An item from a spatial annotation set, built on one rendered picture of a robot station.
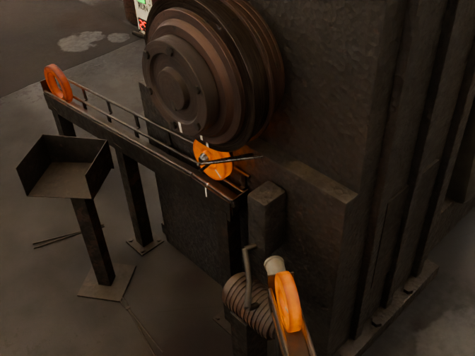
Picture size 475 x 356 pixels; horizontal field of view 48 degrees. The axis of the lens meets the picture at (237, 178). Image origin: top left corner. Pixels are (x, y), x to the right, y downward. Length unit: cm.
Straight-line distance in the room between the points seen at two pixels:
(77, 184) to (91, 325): 63
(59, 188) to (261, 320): 90
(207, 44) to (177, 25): 11
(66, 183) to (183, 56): 87
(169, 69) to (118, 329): 123
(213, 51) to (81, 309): 141
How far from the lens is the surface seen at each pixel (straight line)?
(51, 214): 290
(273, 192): 161
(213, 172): 174
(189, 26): 144
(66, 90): 254
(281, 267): 155
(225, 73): 139
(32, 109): 376
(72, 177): 210
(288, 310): 139
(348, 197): 151
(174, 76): 146
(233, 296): 172
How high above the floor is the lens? 188
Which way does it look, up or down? 41 degrees down
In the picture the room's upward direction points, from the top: 3 degrees counter-clockwise
